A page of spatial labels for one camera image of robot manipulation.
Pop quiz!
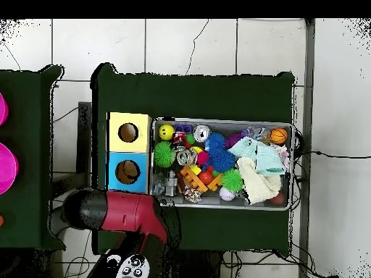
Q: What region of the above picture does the mint green waffle cloth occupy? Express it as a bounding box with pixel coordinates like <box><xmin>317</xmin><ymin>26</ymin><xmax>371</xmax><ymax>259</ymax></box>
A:
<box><xmin>228</xmin><ymin>137</ymin><xmax>288</xmax><ymax>177</ymax></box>

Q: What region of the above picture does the cream waffle cloth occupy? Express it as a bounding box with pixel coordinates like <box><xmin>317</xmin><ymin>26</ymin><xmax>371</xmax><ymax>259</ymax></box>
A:
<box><xmin>236</xmin><ymin>156</ymin><xmax>284</xmax><ymax>206</ymax></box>

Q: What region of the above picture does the pink round disc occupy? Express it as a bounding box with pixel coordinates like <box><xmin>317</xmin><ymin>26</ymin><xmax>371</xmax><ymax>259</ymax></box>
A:
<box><xmin>0</xmin><ymin>92</ymin><xmax>9</xmax><ymax>127</ymax></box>
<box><xmin>0</xmin><ymin>142</ymin><xmax>20</xmax><ymax>195</ymax></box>

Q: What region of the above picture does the clear shallow mesh bin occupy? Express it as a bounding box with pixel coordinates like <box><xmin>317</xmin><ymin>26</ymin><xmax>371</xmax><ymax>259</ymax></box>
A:
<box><xmin>150</xmin><ymin>118</ymin><xmax>296</xmax><ymax>212</ymax></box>

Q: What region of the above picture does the wooden box with three holes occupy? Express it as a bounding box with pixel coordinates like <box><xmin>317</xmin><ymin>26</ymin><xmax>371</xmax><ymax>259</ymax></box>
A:
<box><xmin>104</xmin><ymin>111</ymin><xmax>151</xmax><ymax>195</ymax></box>

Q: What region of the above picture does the red spiky ball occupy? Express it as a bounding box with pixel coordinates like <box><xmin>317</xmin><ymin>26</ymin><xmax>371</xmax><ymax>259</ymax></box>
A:
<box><xmin>196</xmin><ymin>150</ymin><xmax>211</xmax><ymax>168</ymax></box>

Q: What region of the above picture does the green fuzzy toy with eyes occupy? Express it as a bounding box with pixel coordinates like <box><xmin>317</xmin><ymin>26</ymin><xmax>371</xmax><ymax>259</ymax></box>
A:
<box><xmin>153</xmin><ymin>141</ymin><xmax>175</xmax><ymax>169</ymax></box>

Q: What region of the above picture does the silver drink can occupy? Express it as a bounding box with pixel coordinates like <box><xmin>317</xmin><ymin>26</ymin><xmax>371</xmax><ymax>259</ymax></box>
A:
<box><xmin>193</xmin><ymin>125</ymin><xmax>211</xmax><ymax>143</ymax></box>

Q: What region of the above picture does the orange toy building block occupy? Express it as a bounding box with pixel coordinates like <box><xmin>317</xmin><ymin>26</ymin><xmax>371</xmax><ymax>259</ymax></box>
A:
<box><xmin>179</xmin><ymin>165</ymin><xmax>224</xmax><ymax>195</ymax></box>

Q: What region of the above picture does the yellow smiley ball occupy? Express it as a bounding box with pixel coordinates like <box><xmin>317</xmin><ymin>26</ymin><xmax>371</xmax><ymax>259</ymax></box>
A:
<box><xmin>158</xmin><ymin>124</ymin><xmax>175</xmax><ymax>141</ymax></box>

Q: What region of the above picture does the small red ball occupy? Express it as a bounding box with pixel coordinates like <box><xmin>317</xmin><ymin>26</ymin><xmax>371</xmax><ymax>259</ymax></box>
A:
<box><xmin>199</xmin><ymin>170</ymin><xmax>215</xmax><ymax>186</ymax></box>

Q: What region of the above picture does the purple spiky ball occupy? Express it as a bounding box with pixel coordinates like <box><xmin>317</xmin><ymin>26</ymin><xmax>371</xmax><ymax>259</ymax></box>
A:
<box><xmin>225</xmin><ymin>132</ymin><xmax>244</xmax><ymax>149</ymax></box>

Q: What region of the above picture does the green spiky ball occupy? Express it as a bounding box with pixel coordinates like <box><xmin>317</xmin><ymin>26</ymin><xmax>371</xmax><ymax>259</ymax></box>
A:
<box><xmin>220</xmin><ymin>168</ymin><xmax>245</xmax><ymax>193</ymax></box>

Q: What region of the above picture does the dark green table cloth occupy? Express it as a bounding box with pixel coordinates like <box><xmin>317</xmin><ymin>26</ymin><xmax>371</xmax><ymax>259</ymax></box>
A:
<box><xmin>91</xmin><ymin>62</ymin><xmax>296</xmax><ymax>256</ymax></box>

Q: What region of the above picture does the small white baseball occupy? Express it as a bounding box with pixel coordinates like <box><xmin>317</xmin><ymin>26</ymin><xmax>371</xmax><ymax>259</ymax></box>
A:
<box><xmin>220</xmin><ymin>188</ymin><xmax>236</xmax><ymax>203</ymax></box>

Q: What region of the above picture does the small orange basketball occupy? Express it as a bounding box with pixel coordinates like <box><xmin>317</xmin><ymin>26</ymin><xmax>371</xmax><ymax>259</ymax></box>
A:
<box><xmin>270</xmin><ymin>127</ymin><xmax>288</xmax><ymax>146</ymax></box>

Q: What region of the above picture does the black stand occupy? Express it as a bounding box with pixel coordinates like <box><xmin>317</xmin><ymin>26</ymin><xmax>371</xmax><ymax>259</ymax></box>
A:
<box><xmin>77</xmin><ymin>101</ymin><xmax>93</xmax><ymax>192</ymax></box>

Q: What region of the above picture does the small brown football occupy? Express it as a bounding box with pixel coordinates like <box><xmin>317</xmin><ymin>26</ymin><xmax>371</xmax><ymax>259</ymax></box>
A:
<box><xmin>271</xmin><ymin>192</ymin><xmax>288</xmax><ymax>207</ymax></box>

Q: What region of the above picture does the grey vertical pole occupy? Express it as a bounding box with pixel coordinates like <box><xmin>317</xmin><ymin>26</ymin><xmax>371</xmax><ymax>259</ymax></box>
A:
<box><xmin>298</xmin><ymin>18</ymin><xmax>317</xmax><ymax>278</ymax></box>

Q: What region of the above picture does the dark green side table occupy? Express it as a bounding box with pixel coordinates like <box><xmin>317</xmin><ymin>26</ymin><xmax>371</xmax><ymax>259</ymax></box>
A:
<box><xmin>0</xmin><ymin>64</ymin><xmax>64</xmax><ymax>251</ymax></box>

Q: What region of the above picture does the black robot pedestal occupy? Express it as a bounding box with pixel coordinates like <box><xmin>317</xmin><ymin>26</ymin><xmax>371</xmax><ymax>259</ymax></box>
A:
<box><xmin>172</xmin><ymin>250</ymin><xmax>224</xmax><ymax>278</ymax></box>

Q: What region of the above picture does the black cable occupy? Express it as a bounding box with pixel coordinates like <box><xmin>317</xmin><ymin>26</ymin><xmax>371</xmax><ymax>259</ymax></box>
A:
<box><xmin>301</xmin><ymin>149</ymin><xmax>371</xmax><ymax>160</ymax></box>

